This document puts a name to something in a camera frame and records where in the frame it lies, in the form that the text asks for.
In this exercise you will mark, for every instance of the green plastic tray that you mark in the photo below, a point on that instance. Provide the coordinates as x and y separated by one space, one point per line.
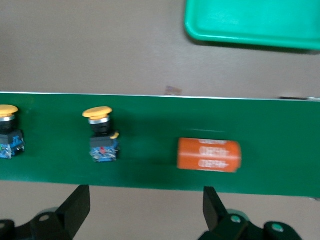
250 20

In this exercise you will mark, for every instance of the yellow mushroom push button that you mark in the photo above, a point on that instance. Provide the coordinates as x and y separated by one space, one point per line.
102 145
7 142

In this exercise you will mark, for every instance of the green conveyor belt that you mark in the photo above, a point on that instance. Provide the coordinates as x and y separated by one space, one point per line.
150 120

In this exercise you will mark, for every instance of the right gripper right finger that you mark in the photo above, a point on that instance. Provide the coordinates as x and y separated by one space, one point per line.
212 207

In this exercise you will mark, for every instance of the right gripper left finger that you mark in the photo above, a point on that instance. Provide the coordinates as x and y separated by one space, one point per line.
75 207

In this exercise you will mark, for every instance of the orange printed cylinder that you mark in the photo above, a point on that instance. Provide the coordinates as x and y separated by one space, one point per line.
208 155

